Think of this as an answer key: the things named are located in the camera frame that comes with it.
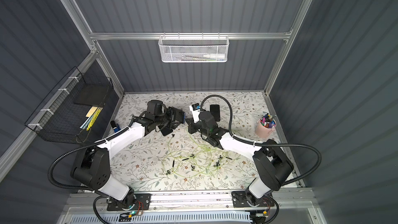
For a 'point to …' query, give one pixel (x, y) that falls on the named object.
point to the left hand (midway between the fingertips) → (186, 115)
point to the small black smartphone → (166, 131)
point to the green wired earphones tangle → (189, 153)
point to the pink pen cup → (266, 125)
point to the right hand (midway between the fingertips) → (188, 119)
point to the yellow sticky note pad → (91, 111)
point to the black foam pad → (91, 94)
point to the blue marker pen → (115, 126)
